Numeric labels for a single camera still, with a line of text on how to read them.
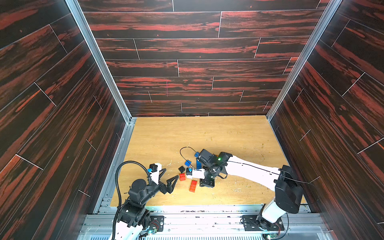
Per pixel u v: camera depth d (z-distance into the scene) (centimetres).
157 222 73
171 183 67
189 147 65
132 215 56
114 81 98
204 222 75
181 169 90
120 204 60
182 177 86
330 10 67
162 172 77
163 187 67
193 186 84
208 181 69
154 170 64
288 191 43
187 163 94
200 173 69
